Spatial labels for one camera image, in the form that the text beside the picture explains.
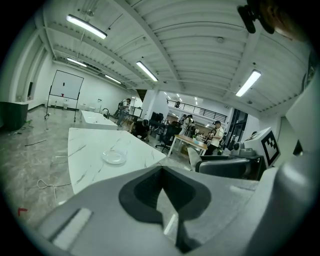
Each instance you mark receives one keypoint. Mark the thin black rod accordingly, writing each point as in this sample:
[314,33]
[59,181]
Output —
[35,143]

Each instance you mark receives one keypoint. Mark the black office chair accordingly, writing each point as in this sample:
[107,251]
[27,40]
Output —
[170,136]

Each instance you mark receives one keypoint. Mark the wooden desk with white legs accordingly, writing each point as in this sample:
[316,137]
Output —
[190,143]

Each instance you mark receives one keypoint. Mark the clear glass plate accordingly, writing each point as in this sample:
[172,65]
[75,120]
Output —
[113,158]

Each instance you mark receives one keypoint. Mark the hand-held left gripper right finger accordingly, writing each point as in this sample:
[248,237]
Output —
[220,200]

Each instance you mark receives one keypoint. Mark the black balcony railing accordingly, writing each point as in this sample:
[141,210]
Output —
[200,111]

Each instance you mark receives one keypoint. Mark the dark green round bin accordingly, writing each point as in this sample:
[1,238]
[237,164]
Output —
[13,116]

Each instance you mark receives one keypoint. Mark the white marble table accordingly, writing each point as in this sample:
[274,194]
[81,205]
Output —
[95,147]

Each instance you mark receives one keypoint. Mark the black faucet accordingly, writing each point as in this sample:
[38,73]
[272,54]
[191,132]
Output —
[106,112]

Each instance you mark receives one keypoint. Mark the white island counter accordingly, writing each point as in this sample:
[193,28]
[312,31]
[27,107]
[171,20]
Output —
[97,120]

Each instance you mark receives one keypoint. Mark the ceiling tube light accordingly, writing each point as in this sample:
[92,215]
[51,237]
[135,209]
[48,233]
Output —
[248,83]
[86,26]
[147,71]
[112,79]
[76,62]

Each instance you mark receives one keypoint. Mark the whiteboard on black stand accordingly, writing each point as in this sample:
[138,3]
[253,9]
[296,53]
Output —
[67,85]

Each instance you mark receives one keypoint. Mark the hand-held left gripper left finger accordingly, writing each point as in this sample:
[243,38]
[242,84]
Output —
[100,212]

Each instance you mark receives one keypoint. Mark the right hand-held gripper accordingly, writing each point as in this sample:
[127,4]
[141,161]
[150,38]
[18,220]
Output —
[260,147]

